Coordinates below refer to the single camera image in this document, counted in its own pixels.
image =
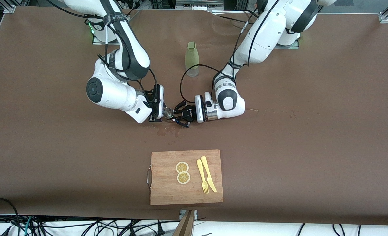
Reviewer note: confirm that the steel double jigger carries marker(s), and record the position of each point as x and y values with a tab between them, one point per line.
169	114

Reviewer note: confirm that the green sleeved glass bottle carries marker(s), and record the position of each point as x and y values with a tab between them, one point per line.
192	57

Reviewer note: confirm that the wooden post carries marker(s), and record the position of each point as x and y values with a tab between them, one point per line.
185	226

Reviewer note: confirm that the yellow plastic knife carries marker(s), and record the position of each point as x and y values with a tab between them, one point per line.
210	179

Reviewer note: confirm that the grey power strip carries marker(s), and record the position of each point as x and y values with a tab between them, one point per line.
198	6

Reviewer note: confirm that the brown table mat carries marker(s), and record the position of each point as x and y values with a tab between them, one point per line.
66	180

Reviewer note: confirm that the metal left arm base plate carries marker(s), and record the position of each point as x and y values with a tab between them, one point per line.
292	47

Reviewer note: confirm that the yellow plastic fork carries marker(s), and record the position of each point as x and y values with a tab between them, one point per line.
201	172

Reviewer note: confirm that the lemon slice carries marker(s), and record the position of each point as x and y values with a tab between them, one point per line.
182	167
183	178

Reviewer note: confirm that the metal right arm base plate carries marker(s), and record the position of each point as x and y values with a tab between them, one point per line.
97	41

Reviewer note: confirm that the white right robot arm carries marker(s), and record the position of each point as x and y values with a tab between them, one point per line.
115	95

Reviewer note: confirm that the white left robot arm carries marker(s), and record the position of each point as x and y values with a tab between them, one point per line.
266	36

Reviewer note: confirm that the wooden cutting board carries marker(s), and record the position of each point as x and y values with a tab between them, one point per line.
167	190

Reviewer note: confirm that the metal bracket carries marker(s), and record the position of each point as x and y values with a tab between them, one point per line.
195	213

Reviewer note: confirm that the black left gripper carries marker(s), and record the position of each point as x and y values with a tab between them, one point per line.
190	114

